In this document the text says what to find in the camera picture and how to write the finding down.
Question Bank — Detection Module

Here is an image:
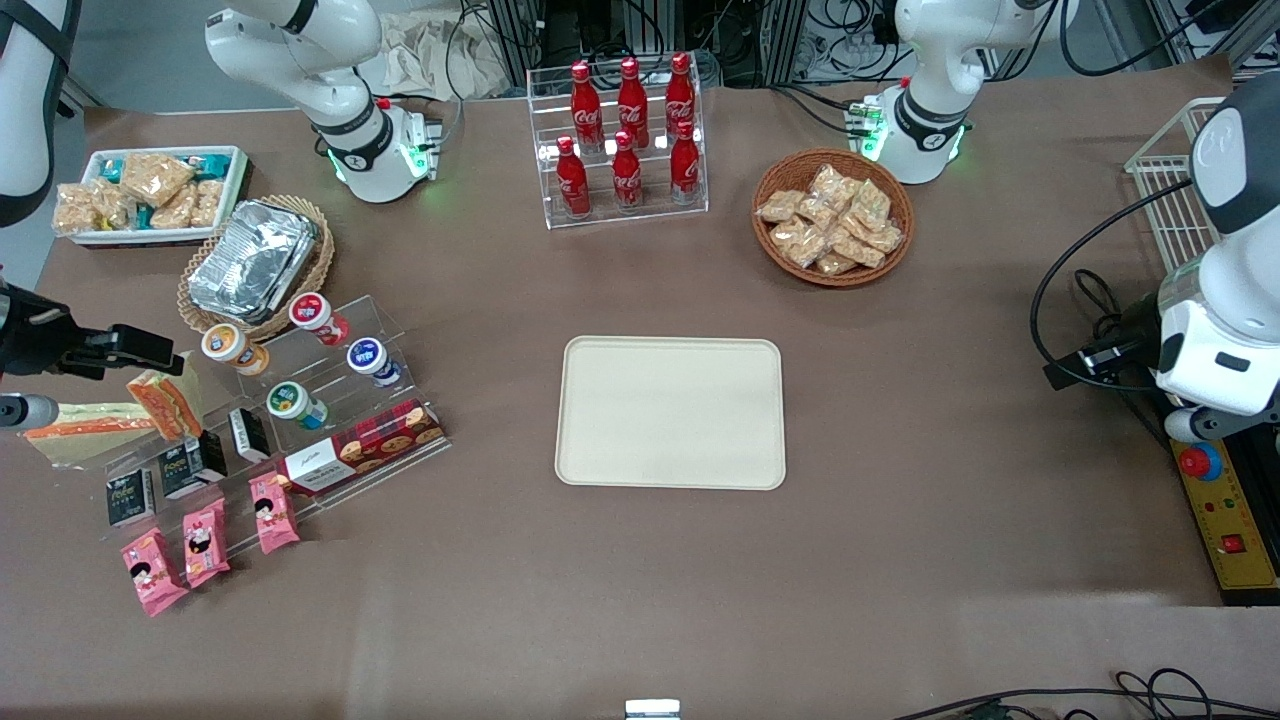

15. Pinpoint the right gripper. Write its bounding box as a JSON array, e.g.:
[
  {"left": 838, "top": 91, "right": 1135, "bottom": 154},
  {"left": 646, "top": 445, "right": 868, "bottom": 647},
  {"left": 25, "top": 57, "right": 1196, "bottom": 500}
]
[{"left": 0, "top": 285, "right": 187, "bottom": 380}]

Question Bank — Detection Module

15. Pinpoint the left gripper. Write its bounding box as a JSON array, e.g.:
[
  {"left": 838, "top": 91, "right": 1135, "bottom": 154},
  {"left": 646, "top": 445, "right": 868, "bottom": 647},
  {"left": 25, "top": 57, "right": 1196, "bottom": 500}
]
[{"left": 1044, "top": 298, "right": 1280, "bottom": 417}]

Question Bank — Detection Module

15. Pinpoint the plastic-wrapped triangle sandwich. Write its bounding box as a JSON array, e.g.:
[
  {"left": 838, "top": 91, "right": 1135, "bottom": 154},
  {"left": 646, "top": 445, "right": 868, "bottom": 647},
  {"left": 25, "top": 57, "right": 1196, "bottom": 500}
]
[
  {"left": 22, "top": 399, "right": 163, "bottom": 468},
  {"left": 125, "top": 364, "right": 203, "bottom": 443}
]

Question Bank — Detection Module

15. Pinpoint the pale plastic serving tray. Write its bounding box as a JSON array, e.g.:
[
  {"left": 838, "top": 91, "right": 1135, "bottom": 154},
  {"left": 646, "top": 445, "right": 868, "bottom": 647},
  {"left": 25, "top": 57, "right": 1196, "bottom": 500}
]
[{"left": 554, "top": 335, "right": 788, "bottom": 492}]

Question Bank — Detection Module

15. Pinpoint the orange-lidded yogurt cup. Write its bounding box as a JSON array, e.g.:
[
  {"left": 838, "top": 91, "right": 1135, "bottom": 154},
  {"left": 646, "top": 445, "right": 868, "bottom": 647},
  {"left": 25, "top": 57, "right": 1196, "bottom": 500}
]
[{"left": 200, "top": 322, "right": 272, "bottom": 378}]

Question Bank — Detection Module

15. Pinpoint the stack of foil containers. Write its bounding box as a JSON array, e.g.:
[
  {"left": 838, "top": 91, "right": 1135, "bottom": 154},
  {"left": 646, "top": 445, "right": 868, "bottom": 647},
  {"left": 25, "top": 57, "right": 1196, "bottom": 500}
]
[{"left": 187, "top": 199, "right": 322, "bottom": 327}]

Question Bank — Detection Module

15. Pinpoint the green-lidded yogurt cup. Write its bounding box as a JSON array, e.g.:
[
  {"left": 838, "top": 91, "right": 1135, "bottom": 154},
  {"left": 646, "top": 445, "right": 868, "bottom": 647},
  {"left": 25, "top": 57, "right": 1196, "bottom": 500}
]
[{"left": 265, "top": 380, "right": 330, "bottom": 432}]

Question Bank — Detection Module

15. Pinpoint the white rectangular plastic bin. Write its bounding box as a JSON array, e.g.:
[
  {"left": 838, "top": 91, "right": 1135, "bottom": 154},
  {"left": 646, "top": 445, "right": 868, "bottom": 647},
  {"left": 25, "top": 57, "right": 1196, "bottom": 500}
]
[{"left": 68, "top": 145, "right": 250, "bottom": 249}]

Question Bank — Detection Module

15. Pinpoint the red-lidded yogurt cup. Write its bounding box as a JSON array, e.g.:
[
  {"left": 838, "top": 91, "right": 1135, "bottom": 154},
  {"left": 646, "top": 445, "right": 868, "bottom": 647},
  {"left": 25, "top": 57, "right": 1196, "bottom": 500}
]
[{"left": 288, "top": 291, "right": 352, "bottom": 348}]

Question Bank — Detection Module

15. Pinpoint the yellow-panel black control box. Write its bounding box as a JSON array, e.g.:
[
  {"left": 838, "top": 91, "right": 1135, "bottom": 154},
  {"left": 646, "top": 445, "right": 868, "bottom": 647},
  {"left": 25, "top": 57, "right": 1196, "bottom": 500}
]
[{"left": 1169, "top": 428, "right": 1280, "bottom": 607}]

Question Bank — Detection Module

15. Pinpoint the pink cartoon snack packet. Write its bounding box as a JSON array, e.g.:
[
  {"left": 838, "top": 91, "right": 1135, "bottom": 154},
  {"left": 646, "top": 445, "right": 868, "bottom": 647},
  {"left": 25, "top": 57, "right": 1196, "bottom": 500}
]
[
  {"left": 248, "top": 471, "right": 301, "bottom": 556},
  {"left": 182, "top": 496, "right": 232, "bottom": 589},
  {"left": 120, "top": 527, "right": 191, "bottom": 618}
]

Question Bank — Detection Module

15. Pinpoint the light oval wicker basket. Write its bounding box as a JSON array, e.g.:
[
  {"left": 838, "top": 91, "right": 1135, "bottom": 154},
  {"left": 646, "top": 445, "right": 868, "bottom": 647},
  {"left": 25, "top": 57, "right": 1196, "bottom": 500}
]
[{"left": 177, "top": 194, "right": 336, "bottom": 344}]

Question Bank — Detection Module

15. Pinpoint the clear acrylic tiered display rack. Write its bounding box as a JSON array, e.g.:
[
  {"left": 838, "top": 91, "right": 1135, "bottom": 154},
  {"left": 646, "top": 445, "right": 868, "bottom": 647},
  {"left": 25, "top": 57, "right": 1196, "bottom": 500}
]
[{"left": 99, "top": 292, "right": 453, "bottom": 543}]

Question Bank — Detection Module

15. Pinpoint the blue-lidded yogurt cup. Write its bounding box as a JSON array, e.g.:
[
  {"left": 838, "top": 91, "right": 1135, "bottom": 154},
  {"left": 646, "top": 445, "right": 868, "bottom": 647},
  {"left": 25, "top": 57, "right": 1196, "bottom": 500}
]
[{"left": 346, "top": 336, "right": 404, "bottom": 389}]

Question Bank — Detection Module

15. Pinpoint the red plaid cookie box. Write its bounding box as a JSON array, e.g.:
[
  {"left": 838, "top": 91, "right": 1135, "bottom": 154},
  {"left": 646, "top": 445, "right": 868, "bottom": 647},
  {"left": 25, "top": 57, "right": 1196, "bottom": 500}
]
[{"left": 276, "top": 397, "right": 445, "bottom": 499}]

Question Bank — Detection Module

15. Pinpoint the dark brown round wicker basket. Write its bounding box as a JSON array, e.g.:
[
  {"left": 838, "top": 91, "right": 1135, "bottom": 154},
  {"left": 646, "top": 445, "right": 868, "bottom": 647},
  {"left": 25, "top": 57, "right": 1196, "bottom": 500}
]
[{"left": 751, "top": 148, "right": 916, "bottom": 290}]

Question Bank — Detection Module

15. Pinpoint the crumpled beige cloth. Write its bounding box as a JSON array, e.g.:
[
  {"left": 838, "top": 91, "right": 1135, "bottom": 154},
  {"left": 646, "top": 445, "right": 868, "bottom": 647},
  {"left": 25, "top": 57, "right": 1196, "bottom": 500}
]
[{"left": 358, "top": 10, "right": 513, "bottom": 102}]

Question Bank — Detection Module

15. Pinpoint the red cola bottle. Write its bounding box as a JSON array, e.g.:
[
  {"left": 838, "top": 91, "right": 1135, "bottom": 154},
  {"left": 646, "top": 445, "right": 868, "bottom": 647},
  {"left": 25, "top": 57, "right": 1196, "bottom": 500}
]
[
  {"left": 555, "top": 135, "right": 593, "bottom": 220},
  {"left": 569, "top": 61, "right": 605, "bottom": 153},
  {"left": 616, "top": 56, "right": 651, "bottom": 150},
  {"left": 669, "top": 119, "right": 702, "bottom": 207},
  {"left": 664, "top": 51, "right": 698, "bottom": 141},
  {"left": 610, "top": 129, "right": 644, "bottom": 212}
]

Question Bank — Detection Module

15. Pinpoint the clear acrylic bottle rack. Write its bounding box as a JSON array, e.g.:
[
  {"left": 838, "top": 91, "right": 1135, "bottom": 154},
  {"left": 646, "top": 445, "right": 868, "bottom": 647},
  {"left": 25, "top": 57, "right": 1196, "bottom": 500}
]
[{"left": 526, "top": 60, "right": 710, "bottom": 232}]

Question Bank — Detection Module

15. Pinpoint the black power cable with plug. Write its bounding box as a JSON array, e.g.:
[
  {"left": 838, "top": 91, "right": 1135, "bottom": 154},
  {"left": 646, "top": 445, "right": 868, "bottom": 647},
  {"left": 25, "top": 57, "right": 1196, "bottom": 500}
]
[{"left": 1073, "top": 268, "right": 1161, "bottom": 401}]

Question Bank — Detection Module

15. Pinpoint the black camera cable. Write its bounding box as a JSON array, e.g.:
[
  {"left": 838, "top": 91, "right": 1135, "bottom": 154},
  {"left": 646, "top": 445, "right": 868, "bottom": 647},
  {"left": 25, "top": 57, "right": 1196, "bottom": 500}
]
[{"left": 1029, "top": 178, "right": 1197, "bottom": 393}]

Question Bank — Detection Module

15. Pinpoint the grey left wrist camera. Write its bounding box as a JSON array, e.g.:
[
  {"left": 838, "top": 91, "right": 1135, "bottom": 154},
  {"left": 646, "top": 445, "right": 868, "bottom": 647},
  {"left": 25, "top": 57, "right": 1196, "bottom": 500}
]
[{"left": 1164, "top": 404, "right": 1280, "bottom": 444}]

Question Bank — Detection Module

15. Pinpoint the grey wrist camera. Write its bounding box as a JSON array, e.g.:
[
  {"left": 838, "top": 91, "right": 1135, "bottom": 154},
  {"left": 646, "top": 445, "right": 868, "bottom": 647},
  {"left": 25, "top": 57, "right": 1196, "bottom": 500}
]
[
  {"left": 1164, "top": 404, "right": 1280, "bottom": 444},
  {"left": 0, "top": 393, "right": 60, "bottom": 432}
]

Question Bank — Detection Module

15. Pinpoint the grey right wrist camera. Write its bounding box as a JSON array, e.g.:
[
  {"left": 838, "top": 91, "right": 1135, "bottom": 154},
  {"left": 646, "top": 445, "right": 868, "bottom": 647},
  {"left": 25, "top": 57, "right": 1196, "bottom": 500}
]
[{"left": 0, "top": 393, "right": 60, "bottom": 432}]

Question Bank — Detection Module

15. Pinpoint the white wire rack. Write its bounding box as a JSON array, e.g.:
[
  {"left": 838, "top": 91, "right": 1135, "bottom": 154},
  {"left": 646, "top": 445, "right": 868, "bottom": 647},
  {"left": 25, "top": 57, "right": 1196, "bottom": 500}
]
[{"left": 1123, "top": 96, "right": 1228, "bottom": 277}]

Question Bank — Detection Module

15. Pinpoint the black cable bundle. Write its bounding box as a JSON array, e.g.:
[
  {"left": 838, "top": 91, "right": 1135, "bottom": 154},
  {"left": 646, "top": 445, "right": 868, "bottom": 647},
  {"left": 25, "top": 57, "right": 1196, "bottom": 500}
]
[{"left": 888, "top": 667, "right": 1280, "bottom": 720}]

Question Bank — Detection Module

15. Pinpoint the aluminium frame with cabling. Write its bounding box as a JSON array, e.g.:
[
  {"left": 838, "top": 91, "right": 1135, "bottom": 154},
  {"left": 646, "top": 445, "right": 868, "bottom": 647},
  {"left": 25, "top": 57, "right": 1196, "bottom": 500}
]
[{"left": 483, "top": 0, "right": 903, "bottom": 89}]

